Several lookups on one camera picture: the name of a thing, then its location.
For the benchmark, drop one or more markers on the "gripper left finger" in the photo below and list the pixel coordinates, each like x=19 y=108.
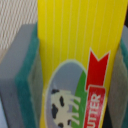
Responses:
x=21 y=81

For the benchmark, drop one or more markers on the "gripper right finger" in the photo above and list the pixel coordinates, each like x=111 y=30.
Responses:
x=116 y=115

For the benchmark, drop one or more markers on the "yellow butter box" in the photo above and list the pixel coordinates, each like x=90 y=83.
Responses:
x=78 y=44

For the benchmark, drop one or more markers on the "woven beige placemat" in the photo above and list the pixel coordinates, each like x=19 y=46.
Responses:
x=13 y=14

